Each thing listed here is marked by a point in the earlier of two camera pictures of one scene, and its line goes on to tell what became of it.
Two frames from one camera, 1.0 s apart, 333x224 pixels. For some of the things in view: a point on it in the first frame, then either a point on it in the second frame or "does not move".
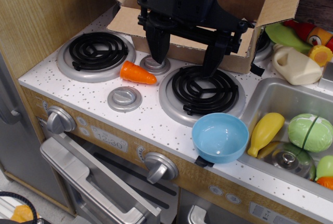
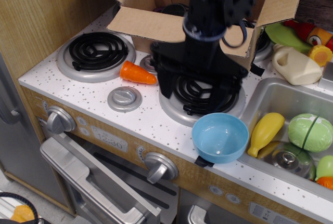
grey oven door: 95,195 does not move
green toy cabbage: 310,132 does not move
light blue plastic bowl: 219,138 does not move
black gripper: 193,9 -> 200,53
